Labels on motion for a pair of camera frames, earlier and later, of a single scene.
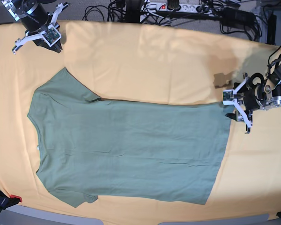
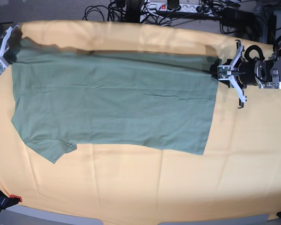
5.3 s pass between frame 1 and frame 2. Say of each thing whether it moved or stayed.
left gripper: moved
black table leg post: stayed
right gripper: moved
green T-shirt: moved
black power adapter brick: stayed
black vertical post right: stayed
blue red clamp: stayed
